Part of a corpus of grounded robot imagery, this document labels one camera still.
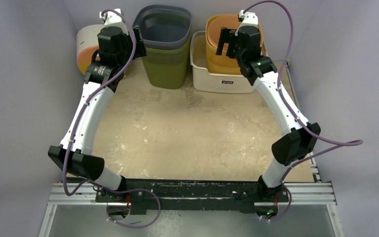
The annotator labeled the grey mesh waste bin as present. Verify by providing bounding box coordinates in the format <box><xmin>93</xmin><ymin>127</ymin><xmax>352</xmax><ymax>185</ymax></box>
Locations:
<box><xmin>133</xmin><ymin>4</ymin><xmax>192</xmax><ymax>50</ymax></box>

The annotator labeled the olive green mesh bin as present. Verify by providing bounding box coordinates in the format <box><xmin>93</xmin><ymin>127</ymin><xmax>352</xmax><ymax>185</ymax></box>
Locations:
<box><xmin>142</xmin><ymin>37</ymin><xmax>190</xmax><ymax>89</ymax></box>

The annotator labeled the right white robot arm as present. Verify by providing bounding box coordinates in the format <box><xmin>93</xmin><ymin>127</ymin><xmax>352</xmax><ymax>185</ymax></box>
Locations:
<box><xmin>216</xmin><ymin>26</ymin><xmax>321</xmax><ymax>201</ymax></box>

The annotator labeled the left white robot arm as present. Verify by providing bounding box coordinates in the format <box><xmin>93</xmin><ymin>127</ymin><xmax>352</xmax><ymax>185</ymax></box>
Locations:
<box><xmin>48</xmin><ymin>26</ymin><xmax>147</xmax><ymax>202</ymax></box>

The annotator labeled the orange inner bin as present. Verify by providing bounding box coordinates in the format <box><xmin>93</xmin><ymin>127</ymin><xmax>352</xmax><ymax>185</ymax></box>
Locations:
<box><xmin>206</xmin><ymin>14</ymin><xmax>241</xmax><ymax>48</ymax></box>

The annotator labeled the small round drawer cabinet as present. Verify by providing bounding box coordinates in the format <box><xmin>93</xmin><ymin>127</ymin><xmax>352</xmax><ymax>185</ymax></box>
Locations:
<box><xmin>76</xmin><ymin>24</ymin><xmax>104</xmax><ymax>75</ymax></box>

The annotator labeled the yellow mesh bin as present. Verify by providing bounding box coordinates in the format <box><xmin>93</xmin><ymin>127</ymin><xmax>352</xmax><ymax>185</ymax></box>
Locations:
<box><xmin>205</xmin><ymin>14</ymin><xmax>264</xmax><ymax>75</ymax></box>

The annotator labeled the white perforated storage basket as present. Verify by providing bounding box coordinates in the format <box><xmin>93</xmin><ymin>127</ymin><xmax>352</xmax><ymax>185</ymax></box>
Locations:
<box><xmin>190</xmin><ymin>31</ymin><xmax>255</xmax><ymax>94</ymax></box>

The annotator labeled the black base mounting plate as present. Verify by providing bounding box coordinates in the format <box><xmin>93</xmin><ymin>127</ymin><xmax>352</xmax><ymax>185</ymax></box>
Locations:
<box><xmin>96</xmin><ymin>178</ymin><xmax>290</xmax><ymax>216</ymax></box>

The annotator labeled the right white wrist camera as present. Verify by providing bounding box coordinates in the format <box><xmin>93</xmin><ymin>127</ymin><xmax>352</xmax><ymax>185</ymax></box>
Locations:
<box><xmin>238</xmin><ymin>10</ymin><xmax>259</xmax><ymax>29</ymax></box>

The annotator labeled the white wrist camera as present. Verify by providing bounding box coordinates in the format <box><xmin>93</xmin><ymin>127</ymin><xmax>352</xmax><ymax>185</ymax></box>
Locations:
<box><xmin>99</xmin><ymin>11</ymin><xmax>128</xmax><ymax>32</ymax></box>
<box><xmin>238</xmin><ymin>10</ymin><xmax>259</xmax><ymax>29</ymax></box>

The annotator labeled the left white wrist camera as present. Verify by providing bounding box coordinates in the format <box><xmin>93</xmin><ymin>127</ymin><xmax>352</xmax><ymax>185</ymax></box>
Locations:
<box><xmin>99</xmin><ymin>11</ymin><xmax>128</xmax><ymax>32</ymax></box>

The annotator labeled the aluminium rail frame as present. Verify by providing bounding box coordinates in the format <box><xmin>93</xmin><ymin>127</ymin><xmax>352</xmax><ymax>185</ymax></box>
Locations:
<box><xmin>38</xmin><ymin>182</ymin><xmax>344</xmax><ymax>237</ymax></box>

